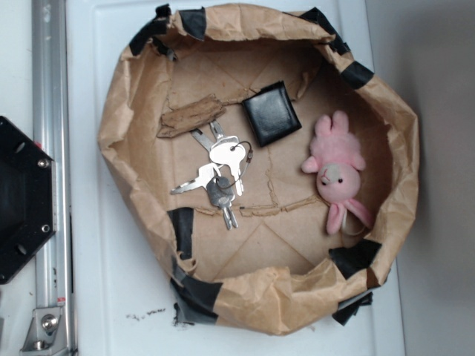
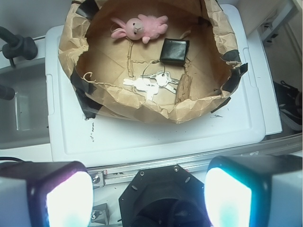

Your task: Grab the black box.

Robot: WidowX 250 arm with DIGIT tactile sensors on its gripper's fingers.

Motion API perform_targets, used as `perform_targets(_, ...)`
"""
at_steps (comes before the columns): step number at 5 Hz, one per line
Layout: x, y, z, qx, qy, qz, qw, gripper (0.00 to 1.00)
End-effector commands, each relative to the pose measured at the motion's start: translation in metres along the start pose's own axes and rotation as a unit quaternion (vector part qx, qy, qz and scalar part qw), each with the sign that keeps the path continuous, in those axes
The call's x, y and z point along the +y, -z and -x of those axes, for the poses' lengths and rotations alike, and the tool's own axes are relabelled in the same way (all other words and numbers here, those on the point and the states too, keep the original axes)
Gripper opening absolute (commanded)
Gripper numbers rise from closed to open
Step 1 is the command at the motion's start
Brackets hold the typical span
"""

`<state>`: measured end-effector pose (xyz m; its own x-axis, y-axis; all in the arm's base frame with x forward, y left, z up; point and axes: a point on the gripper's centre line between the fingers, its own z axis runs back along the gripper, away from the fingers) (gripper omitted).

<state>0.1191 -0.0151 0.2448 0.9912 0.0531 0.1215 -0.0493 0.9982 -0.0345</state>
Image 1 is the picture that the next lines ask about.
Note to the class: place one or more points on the grey key dark head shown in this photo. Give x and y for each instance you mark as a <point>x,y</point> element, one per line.
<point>221,195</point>

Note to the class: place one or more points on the silver key left pointing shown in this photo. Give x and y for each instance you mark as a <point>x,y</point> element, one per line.
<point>205,174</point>

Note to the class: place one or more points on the silver key under cardboard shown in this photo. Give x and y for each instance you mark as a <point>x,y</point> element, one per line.
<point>219,136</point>

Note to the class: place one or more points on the torn cardboard piece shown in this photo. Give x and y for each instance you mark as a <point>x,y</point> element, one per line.
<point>190,117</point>

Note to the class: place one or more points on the pink plush bunny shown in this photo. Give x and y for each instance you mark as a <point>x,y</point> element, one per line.
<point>335,158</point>

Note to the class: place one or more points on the brown paper bag bin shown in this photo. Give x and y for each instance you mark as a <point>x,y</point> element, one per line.
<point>279,270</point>

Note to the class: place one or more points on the white plastic tray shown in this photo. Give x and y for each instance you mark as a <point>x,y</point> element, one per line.
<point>124,301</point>

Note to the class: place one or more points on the aluminium frame rail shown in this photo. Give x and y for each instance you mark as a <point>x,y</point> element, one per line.
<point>54,272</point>

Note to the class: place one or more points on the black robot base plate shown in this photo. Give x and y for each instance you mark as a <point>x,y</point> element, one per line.
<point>26,199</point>

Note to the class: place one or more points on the metal corner bracket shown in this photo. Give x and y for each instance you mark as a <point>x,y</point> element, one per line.
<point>47,333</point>

